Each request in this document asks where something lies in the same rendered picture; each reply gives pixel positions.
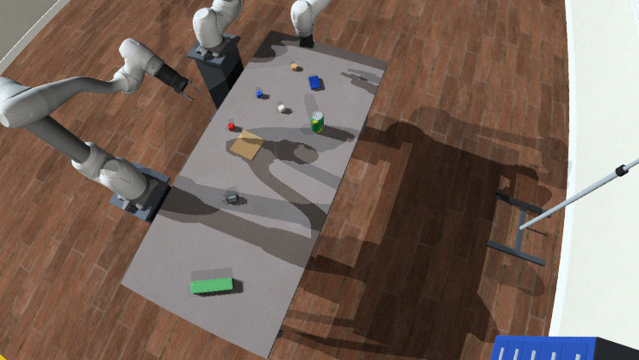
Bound green rectangular box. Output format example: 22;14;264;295
190;277;234;294

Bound beige flat mat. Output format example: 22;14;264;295
230;130;265;161

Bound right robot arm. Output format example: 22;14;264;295
0;38;158;211

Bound green soda can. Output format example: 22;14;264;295
311;111;324;133

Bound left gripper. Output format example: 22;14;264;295
295;26;315;48

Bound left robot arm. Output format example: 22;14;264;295
193;0;331;58

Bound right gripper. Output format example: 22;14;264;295
145;55;201;101

